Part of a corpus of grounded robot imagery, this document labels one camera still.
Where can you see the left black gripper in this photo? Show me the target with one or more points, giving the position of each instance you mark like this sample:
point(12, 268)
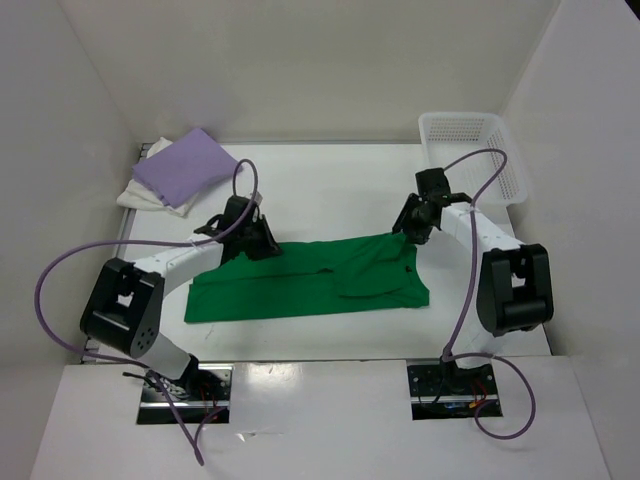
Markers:
point(269, 246)

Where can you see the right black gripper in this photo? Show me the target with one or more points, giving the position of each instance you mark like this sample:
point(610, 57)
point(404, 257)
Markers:
point(416, 235)

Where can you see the green t shirt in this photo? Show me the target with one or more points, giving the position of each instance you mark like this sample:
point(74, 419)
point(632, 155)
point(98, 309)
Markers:
point(311, 278)

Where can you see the purple t shirt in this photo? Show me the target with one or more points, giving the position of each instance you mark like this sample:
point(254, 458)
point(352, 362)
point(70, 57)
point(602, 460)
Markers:
point(186, 167)

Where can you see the white t shirt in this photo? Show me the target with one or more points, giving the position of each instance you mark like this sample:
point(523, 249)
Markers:
point(138, 197)

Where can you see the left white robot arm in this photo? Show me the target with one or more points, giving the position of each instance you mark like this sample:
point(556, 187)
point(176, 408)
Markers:
point(124, 309)

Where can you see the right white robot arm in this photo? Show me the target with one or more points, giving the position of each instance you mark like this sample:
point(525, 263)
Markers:
point(509, 289)

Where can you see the white plastic laundry basket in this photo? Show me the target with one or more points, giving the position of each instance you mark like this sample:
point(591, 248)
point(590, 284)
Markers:
point(473, 146)

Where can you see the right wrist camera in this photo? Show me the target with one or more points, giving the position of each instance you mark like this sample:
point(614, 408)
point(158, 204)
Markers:
point(432, 183)

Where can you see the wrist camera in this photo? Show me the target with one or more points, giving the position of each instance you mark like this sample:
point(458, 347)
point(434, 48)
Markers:
point(238, 217)
point(432, 183)

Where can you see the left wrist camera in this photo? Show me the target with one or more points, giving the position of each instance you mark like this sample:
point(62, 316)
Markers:
point(238, 217)

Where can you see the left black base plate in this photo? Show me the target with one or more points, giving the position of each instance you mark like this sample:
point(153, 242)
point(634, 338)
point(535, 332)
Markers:
point(208, 401)

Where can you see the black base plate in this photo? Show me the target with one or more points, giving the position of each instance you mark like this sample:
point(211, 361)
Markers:
point(445, 391)
point(208, 401)

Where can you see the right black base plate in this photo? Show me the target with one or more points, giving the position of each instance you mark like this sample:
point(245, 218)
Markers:
point(445, 391)

